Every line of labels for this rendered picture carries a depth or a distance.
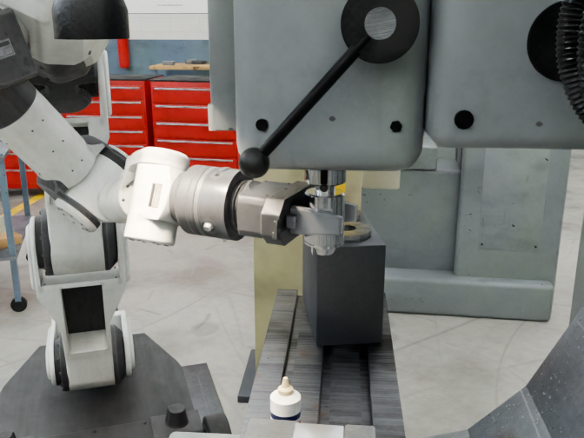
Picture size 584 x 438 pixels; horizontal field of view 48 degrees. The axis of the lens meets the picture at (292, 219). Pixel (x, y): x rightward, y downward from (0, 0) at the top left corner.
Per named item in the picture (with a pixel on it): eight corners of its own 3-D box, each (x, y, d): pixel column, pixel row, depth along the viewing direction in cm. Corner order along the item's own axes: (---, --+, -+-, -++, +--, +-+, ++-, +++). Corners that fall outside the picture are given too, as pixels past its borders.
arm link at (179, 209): (202, 158, 79) (123, 150, 84) (186, 247, 78) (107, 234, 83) (242, 177, 90) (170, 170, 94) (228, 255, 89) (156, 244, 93)
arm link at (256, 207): (278, 187, 72) (182, 176, 76) (278, 270, 75) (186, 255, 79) (319, 164, 83) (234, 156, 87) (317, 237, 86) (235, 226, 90)
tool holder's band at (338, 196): (335, 193, 80) (335, 185, 79) (351, 202, 75) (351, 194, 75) (299, 195, 78) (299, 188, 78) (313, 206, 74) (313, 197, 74)
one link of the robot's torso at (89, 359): (50, 362, 167) (25, 202, 140) (132, 352, 172) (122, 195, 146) (49, 410, 154) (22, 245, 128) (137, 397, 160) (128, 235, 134)
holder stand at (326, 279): (315, 347, 117) (316, 239, 112) (301, 297, 138) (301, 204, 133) (382, 343, 118) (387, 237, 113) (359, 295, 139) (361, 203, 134)
